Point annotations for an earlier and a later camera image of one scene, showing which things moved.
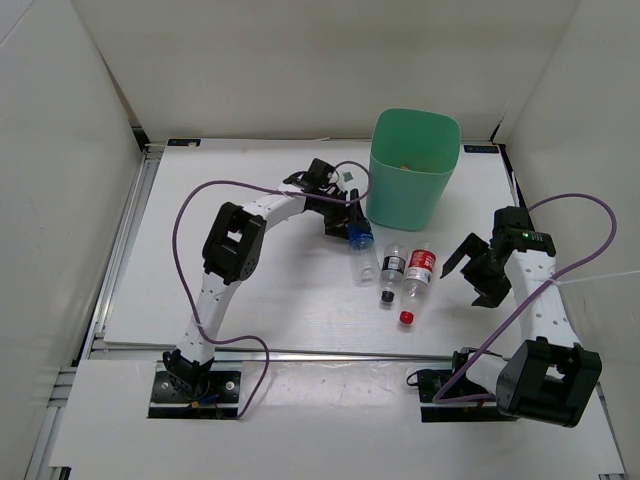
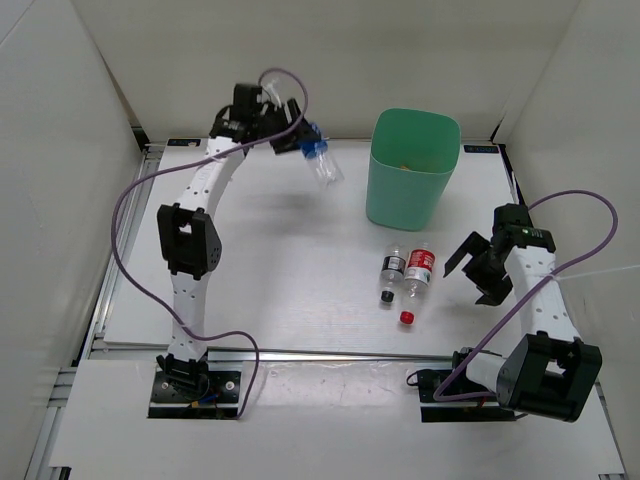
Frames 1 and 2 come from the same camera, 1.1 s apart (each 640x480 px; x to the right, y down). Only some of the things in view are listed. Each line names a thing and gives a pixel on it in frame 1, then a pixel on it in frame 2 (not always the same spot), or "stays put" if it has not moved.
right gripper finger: (489, 300) stays put
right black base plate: (430, 383) stays put
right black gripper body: (485, 273) stays put
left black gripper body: (332, 210) -> (270, 123)
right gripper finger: (472, 246) stays put
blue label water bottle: (365, 261) -> (323, 162)
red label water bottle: (421, 265) stays put
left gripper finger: (355, 208) -> (291, 110)
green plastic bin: (413, 154) stays put
